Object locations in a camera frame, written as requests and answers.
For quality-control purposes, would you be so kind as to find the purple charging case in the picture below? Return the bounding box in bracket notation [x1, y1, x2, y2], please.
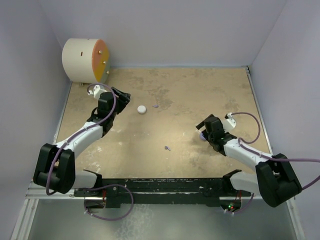
[199, 133, 206, 141]

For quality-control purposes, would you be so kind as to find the white charging case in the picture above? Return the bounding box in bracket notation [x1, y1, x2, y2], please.
[137, 105, 147, 114]

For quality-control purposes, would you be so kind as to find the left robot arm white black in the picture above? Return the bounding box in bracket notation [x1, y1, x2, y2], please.
[33, 83, 131, 196]

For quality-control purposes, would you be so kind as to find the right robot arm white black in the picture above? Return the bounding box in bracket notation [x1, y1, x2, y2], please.
[196, 112, 303, 208]

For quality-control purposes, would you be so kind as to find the white cylinder orange face fixture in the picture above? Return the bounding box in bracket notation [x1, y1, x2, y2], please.
[61, 38, 110, 84]

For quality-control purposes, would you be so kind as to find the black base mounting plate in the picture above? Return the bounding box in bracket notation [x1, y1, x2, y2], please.
[74, 177, 239, 208]

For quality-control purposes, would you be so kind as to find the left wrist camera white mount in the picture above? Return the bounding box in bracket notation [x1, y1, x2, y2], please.
[88, 85, 107, 100]

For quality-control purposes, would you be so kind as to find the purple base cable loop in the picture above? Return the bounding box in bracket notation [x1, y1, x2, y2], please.
[83, 184, 136, 221]

